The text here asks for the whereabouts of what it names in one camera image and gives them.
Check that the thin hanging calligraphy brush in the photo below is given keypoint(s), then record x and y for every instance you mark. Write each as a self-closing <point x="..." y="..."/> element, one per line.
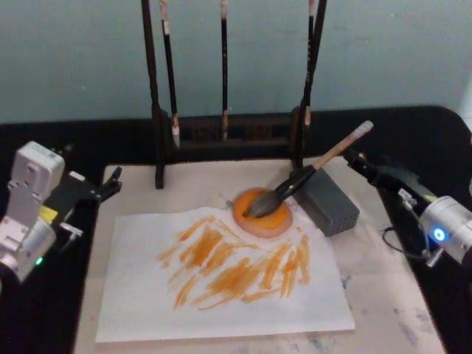
<point x="309" y="73"/>
<point x="170" y="73"/>
<point x="224" y="73"/>

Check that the grey rectangular block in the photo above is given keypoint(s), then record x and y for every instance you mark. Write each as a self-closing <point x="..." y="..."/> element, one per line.
<point x="328" y="201"/>

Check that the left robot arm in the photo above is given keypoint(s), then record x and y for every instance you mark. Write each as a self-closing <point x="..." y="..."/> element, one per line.
<point x="26" y="206"/>

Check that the dark wooden brush rack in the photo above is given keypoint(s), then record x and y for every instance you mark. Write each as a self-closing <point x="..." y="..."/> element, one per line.
<point x="159" y="110"/>

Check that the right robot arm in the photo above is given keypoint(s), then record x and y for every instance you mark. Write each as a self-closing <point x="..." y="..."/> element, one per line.
<point x="451" y="225"/>

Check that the pale stained felt mat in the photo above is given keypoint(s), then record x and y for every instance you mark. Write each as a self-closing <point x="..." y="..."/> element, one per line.
<point x="387" y="313"/>

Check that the white paper with orange strokes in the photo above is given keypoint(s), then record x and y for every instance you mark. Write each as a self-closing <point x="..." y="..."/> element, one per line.
<point x="147" y="306"/>

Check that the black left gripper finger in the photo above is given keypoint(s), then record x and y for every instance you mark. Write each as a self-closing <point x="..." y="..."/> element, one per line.
<point x="116" y="175"/>
<point x="110" y="192"/>

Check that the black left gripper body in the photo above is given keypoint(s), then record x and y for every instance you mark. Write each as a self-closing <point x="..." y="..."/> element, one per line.
<point x="68" y="197"/>

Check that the black table cloth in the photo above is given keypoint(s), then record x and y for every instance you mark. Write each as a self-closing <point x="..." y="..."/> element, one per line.
<point x="37" y="317"/>

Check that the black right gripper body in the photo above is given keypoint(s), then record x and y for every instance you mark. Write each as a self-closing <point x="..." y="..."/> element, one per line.
<point x="402" y="206"/>

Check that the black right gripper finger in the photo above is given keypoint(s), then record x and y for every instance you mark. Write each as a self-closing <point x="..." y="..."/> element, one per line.
<point x="363" y="158"/>
<point x="359" y="167"/>

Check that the round dish of orange paint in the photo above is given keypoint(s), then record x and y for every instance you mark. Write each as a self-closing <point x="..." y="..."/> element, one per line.
<point x="274" y="223"/>

